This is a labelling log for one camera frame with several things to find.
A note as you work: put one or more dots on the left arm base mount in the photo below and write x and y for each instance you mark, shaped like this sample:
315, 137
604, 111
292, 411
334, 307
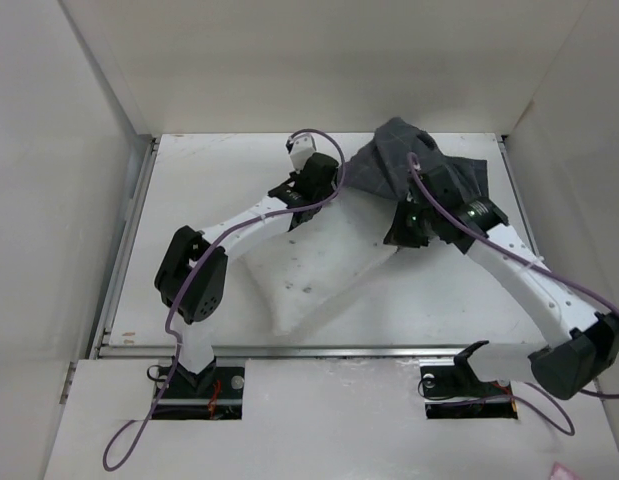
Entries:
215, 394

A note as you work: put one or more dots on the aluminium rail at table front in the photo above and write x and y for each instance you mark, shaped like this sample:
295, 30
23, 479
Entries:
107, 351

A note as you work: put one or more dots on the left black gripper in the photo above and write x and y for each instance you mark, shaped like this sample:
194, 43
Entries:
328, 192

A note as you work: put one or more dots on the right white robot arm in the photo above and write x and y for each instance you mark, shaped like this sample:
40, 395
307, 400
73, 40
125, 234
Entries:
579, 341

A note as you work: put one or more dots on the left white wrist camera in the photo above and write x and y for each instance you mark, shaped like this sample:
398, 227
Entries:
300, 148

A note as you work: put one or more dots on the white pillow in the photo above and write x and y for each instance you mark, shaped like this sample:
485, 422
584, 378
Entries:
298, 272

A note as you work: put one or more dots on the pink object at corner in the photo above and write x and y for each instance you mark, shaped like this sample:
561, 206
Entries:
561, 472

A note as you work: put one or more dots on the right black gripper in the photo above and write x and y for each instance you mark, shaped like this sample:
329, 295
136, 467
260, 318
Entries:
397, 234

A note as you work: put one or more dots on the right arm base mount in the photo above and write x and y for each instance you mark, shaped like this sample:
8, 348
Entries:
451, 390

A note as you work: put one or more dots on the dark grey checked pillowcase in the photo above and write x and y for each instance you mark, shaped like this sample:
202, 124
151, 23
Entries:
381, 168

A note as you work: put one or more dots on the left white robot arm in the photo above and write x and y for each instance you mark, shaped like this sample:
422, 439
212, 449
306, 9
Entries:
191, 276

